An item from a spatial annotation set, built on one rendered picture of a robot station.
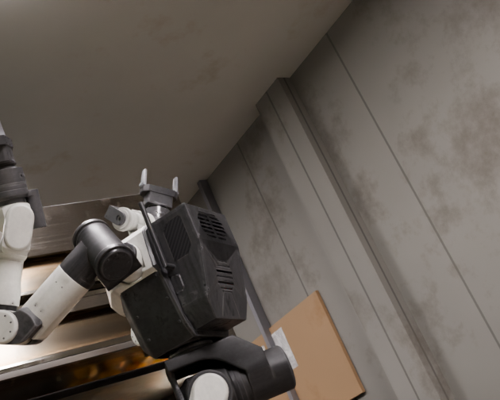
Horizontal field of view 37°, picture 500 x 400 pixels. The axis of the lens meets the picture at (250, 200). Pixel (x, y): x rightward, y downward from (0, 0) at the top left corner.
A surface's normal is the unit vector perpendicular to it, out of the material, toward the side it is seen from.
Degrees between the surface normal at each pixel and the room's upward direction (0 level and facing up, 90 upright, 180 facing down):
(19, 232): 114
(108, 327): 70
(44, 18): 180
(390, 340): 90
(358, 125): 90
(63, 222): 90
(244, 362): 90
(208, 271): 105
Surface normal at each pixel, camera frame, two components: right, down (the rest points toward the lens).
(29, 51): 0.39, 0.84
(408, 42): -0.78, 0.09
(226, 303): 0.87, -0.27
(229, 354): 0.07, -0.43
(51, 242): 0.43, -0.52
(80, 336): 0.27, -0.78
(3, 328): -0.14, -0.21
